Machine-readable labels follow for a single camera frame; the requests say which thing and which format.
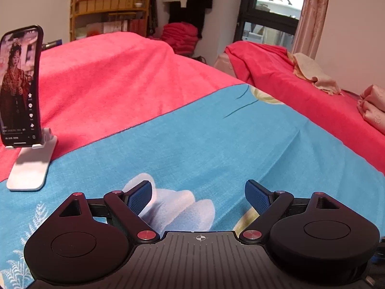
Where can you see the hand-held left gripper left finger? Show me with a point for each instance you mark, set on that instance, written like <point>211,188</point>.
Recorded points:
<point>138,197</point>

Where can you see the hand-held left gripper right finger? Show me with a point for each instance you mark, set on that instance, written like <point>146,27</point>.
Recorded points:
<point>257,197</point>

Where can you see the blue floral bed sheet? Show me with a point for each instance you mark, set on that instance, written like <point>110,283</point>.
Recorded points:
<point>210,144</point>

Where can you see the red bed blanket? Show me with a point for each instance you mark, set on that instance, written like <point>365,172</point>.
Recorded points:
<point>300,96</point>

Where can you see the white phone stand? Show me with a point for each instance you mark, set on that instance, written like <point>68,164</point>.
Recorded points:
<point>30,171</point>

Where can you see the coral pink blanket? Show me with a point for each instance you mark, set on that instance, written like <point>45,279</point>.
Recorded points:
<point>120,81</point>

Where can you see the beige towel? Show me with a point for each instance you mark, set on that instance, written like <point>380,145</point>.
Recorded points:
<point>312,73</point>

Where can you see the pink folded cloth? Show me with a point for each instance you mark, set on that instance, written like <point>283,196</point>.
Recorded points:
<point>374,116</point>

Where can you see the pink pillow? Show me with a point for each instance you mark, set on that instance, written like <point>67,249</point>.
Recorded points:
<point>376,93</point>

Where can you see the black smartphone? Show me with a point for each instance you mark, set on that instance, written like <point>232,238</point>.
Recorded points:
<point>19,87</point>

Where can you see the stack of red blankets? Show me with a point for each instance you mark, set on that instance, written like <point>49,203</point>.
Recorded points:
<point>180,37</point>

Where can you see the dark framed window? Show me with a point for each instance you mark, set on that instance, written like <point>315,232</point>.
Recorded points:
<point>270,18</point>

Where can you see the pink curtain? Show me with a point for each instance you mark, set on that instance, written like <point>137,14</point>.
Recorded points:
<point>309,15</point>

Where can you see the bamboo shelf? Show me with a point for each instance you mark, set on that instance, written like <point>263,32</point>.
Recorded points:
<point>90,10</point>

